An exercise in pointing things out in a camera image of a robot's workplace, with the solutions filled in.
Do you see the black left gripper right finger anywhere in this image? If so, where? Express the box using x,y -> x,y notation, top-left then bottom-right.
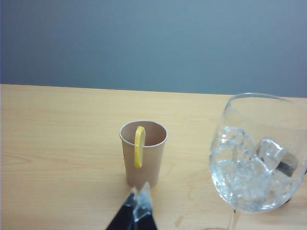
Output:
133,181 -> 159,230

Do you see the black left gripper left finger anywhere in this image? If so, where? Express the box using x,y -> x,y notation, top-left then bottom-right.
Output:
105,186 -> 139,230

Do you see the clear ice cube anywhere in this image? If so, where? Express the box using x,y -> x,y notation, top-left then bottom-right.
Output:
219,126 -> 248,150
237,177 -> 276,209
212,160 -> 255,195
255,138 -> 290,174

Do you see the brown paper cup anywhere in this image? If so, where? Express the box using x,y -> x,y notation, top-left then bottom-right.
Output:
119,120 -> 168,188

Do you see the yellow lemon slice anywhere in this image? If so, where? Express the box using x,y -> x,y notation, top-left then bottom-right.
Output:
133,126 -> 146,169

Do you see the clear wine glass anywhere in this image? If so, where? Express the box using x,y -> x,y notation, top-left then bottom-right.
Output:
203,92 -> 307,230

